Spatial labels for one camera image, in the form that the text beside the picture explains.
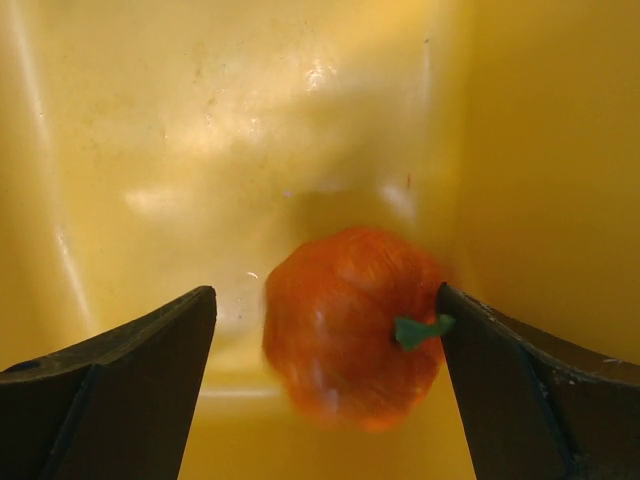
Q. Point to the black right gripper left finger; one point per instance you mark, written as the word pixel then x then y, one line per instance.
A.
pixel 118 405

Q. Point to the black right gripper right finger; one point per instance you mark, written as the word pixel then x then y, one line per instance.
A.
pixel 534 406

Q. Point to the small orange pumpkin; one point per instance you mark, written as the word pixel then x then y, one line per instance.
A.
pixel 351 328

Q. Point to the yellow plastic basket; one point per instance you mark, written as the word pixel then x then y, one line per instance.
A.
pixel 148 147

